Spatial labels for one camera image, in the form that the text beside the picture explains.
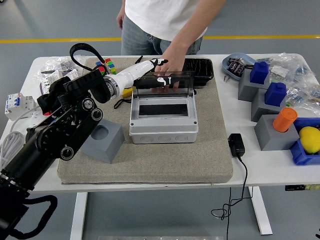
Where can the clear bag of components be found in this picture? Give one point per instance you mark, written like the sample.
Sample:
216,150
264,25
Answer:
303,96
287,67

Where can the grey block with square hole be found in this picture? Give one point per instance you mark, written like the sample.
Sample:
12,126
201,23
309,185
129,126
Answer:
247,91
262,110

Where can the blue plastic bin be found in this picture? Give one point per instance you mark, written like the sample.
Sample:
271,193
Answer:
302,157

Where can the transparent hinged box lid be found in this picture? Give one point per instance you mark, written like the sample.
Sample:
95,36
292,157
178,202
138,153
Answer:
186,85

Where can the grey plastic electrical box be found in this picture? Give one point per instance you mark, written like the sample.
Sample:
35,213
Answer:
163,130

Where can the orange cylinder battery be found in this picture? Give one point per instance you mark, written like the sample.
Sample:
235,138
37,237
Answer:
284,120

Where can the clear bag of small parts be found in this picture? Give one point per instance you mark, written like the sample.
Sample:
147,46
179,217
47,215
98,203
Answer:
55,63

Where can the pale blue dish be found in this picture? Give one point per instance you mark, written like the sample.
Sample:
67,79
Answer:
230,72

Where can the person's left forearm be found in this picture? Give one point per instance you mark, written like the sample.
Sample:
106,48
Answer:
197,25

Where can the person's right hand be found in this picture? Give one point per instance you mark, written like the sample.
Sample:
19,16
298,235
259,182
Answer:
121,18

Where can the person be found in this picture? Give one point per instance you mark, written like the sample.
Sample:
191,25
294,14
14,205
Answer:
150,15

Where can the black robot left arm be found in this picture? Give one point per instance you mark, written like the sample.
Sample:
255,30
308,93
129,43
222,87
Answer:
62,130

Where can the blue square battery block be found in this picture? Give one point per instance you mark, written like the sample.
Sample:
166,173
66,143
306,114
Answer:
275,93
259,72

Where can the grey-brown fabric mat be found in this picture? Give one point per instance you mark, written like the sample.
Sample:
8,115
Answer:
150,162

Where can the black power adapter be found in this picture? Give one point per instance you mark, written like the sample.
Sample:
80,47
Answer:
237,145

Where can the large colourful puzzle cube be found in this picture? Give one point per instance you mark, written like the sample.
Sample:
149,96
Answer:
111,66

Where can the small metal clip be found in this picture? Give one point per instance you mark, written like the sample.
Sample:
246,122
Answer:
226,78

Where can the white purple carton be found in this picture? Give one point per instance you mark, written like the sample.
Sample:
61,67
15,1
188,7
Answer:
62,75

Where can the black plastic tray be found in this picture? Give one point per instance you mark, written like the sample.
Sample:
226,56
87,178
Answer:
202,70

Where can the white table leg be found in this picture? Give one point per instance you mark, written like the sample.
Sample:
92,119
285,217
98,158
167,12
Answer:
78,215
261,212

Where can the purple packet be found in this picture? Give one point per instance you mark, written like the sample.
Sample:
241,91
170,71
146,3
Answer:
240,70
233,65

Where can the black table control panel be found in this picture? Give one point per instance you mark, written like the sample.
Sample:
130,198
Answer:
297,187

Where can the white circuit breaker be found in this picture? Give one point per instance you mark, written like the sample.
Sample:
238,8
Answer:
17,105

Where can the black cloth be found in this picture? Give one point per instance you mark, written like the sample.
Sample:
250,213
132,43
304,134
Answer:
45,102

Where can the yellow fruit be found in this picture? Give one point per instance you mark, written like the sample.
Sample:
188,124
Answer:
310,140

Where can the person's left hand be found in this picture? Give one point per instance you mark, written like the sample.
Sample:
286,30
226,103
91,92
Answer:
175,62

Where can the grey block with round hole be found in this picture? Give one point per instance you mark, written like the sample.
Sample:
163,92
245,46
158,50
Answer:
270,137
110,147

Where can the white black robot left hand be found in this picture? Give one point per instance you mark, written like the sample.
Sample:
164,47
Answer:
132,72

